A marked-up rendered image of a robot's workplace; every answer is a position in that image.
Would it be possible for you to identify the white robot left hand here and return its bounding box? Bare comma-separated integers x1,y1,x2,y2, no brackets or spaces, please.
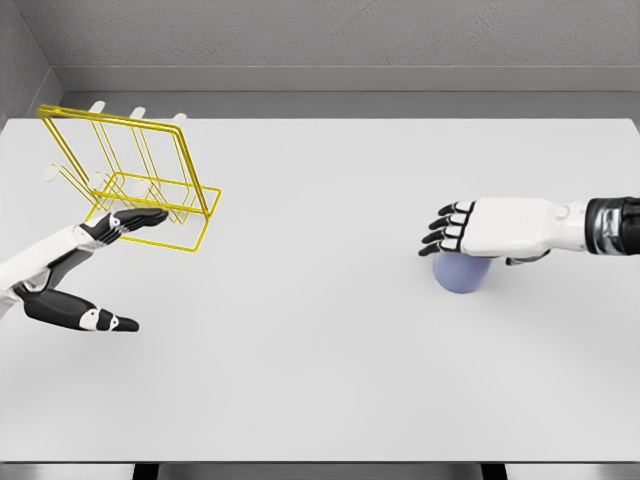
0,207,170,334

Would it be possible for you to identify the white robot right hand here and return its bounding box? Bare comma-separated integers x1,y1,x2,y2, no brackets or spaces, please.
417,197,562,267

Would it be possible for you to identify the light blue cup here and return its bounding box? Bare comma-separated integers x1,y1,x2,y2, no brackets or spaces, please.
431,251,492,295

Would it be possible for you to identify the yellow wire cup holder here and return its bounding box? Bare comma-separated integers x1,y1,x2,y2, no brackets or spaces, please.
37,99,223,254

